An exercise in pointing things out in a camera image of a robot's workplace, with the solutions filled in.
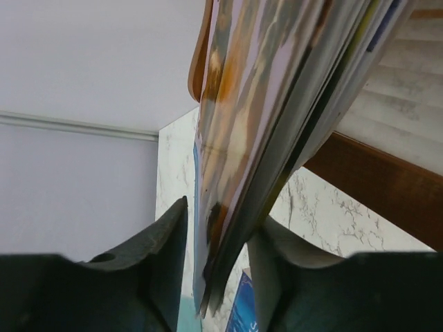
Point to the dog cover Bark book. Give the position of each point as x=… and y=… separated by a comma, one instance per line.
x=320, y=91

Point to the teal plastic file folder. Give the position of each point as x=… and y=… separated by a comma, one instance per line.
x=188, y=320

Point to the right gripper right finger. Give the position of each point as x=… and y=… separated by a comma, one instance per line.
x=296, y=285

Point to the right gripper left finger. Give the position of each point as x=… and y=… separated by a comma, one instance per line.
x=143, y=275

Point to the orange wooden tiered rack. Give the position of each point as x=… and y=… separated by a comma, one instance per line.
x=363, y=173

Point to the Jane Eyre blue book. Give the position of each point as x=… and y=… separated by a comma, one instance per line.
x=242, y=315

